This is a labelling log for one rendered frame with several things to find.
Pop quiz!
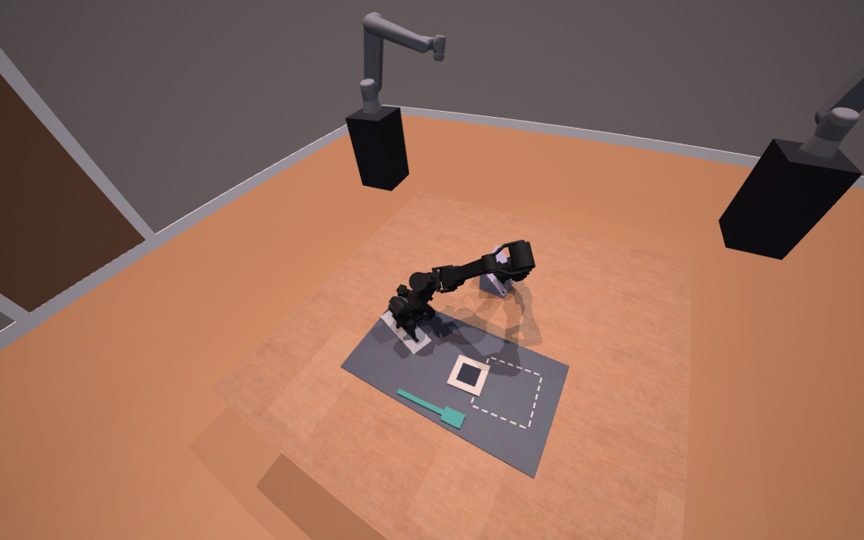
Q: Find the beige square tile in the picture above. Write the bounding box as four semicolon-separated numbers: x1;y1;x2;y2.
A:
447;355;490;397

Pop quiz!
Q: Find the teal flat trowel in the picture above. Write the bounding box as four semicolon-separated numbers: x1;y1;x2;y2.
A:
397;389;465;430

